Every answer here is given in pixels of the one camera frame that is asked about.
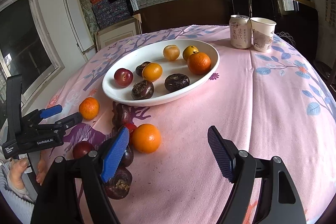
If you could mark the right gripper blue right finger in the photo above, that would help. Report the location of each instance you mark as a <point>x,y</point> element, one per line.
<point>222,153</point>

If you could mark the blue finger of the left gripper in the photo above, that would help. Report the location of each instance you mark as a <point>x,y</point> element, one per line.
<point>51,111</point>

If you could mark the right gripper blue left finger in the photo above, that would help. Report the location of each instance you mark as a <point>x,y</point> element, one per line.
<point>114,153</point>

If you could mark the dark water chestnut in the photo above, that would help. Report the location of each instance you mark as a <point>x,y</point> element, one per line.
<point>127,157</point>
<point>118,186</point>

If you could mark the large orange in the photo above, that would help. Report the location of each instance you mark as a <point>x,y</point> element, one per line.
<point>146,138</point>

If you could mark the red plum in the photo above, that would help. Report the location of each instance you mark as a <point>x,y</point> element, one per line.
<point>123,77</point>
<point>81,149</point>

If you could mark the dark water chestnut front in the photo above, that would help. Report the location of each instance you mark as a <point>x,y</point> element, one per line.
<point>118,186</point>

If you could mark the small orange tangerine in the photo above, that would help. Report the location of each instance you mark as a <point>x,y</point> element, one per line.
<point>152,72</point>

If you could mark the wrinkled dark passion fruit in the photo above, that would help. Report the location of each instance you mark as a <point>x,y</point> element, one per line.
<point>176,82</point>

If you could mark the yellow round pear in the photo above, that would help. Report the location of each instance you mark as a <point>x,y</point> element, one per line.
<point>171,52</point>

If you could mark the small yellow fruit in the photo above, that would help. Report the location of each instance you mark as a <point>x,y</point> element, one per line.
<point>188,51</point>

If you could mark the person's left hand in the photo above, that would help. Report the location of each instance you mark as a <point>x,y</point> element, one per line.
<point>17,169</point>

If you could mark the pink printed tablecloth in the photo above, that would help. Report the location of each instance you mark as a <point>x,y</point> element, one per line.
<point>266,103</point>

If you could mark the red plum on plate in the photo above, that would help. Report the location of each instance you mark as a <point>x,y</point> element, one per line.
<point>123,77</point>

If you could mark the grey knitted left sleeve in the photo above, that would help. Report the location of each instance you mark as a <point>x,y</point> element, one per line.
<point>19,201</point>

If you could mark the orange tangerine with stem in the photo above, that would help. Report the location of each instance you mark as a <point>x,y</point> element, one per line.
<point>199,63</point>

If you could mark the framed picture leaning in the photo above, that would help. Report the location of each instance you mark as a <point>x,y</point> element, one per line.
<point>124,29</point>

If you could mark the white beverage can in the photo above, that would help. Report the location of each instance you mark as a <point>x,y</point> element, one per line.
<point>240,31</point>

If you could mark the stack of patterned boxes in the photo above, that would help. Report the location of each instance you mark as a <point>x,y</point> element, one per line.
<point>109,12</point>

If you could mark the white paper cup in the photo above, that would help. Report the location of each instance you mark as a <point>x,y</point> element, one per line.
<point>262,33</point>

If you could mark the dark wooden cabinet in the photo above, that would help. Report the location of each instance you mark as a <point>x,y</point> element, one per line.
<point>182,13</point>

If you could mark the window with white frame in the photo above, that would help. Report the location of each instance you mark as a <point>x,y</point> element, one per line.
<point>27,48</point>

